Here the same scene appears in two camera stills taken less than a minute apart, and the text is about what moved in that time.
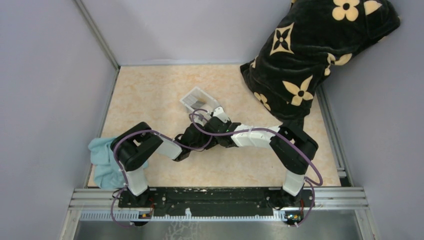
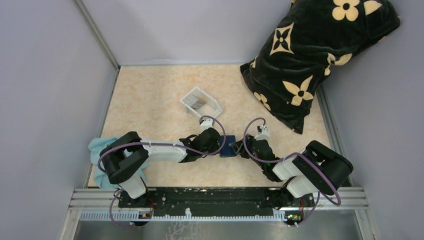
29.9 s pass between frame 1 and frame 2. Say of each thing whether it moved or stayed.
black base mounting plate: stayed
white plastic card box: stayed
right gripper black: moved
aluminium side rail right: stayed
